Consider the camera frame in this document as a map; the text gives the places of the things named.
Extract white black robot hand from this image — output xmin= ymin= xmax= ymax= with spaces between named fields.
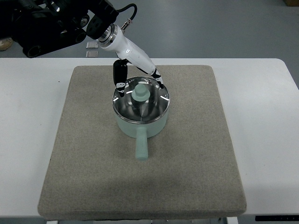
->
xmin=97 ymin=24 xmax=164 ymax=97

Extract grey felt mat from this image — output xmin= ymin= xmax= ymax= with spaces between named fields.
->
xmin=37 ymin=65 xmax=247 ymax=220

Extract black control panel strip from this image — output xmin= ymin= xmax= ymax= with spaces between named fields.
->
xmin=255 ymin=215 xmax=299 ymax=222

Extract mint green saucepan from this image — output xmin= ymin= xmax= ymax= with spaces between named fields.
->
xmin=115 ymin=108 xmax=169 ymax=161

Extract glass lid with green knob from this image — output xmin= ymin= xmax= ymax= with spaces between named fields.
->
xmin=112 ymin=77 xmax=170 ymax=124

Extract metal floor plate lower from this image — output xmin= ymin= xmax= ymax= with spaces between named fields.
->
xmin=86 ymin=50 xmax=99 ymax=58

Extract metal floor plate upper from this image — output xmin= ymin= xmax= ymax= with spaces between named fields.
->
xmin=86 ymin=42 xmax=99 ymax=49

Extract cardboard box corner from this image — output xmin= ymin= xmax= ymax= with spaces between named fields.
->
xmin=284 ymin=0 xmax=299 ymax=7

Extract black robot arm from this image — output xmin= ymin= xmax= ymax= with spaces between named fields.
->
xmin=0 ymin=0 xmax=137 ymax=58

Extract metal floor plate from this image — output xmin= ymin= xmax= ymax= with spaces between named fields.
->
xmin=86 ymin=42 xmax=99 ymax=49
xmin=86 ymin=50 xmax=99 ymax=58

